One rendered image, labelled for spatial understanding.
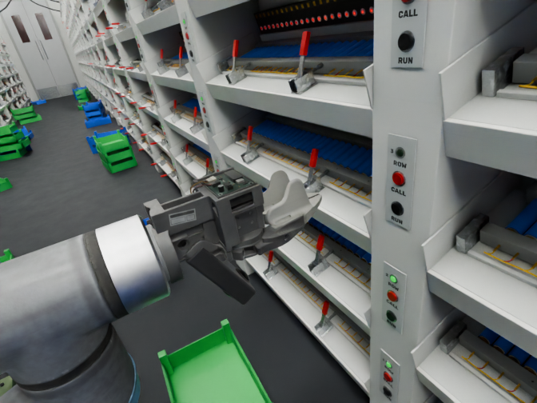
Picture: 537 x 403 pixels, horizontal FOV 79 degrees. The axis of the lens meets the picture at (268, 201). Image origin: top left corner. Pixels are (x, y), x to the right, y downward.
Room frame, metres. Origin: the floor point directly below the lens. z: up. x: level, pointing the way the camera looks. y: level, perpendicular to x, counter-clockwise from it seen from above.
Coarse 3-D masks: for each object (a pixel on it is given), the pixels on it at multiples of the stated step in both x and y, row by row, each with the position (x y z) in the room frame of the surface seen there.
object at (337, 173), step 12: (252, 144) 0.87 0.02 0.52; (264, 144) 0.83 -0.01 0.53; (276, 144) 0.78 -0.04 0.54; (288, 156) 0.73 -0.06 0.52; (300, 156) 0.68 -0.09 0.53; (324, 168) 0.60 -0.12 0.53; (336, 168) 0.58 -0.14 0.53; (336, 180) 0.56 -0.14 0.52; (348, 180) 0.54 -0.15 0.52; (360, 180) 0.52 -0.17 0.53
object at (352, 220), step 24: (240, 120) 0.98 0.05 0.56; (264, 120) 1.02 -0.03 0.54; (216, 144) 0.94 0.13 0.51; (240, 168) 0.84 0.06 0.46; (264, 168) 0.74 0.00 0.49; (336, 192) 0.54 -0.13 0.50; (360, 192) 0.52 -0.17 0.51; (312, 216) 0.56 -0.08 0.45; (336, 216) 0.48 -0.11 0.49; (360, 216) 0.46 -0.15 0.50; (360, 240) 0.43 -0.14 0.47
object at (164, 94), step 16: (128, 0) 1.58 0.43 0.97; (144, 0) 1.60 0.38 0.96; (160, 32) 1.61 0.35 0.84; (176, 32) 1.65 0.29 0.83; (144, 48) 1.58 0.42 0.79; (160, 48) 1.61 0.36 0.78; (160, 96) 1.58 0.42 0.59; (176, 96) 1.61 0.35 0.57; (176, 144) 1.59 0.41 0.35; (176, 160) 1.58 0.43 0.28
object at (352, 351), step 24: (264, 264) 0.87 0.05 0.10; (288, 264) 0.80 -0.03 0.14; (288, 288) 0.74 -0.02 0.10; (312, 288) 0.68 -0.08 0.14; (312, 312) 0.63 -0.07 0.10; (336, 312) 0.59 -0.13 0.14; (336, 336) 0.55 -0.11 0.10; (360, 336) 0.52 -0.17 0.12; (336, 360) 0.51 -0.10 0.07; (360, 360) 0.47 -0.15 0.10; (360, 384) 0.43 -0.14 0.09
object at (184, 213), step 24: (216, 192) 0.31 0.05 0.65; (240, 192) 0.29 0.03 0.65; (168, 216) 0.28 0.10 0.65; (192, 216) 0.29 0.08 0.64; (216, 216) 0.29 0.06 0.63; (240, 216) 0.30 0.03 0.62; (168, 240) 0.27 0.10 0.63; (192, 240) 0.29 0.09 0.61; (216, 240) 0.30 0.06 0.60; (240, 240) 0.30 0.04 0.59; (168, 264) 0.26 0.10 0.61
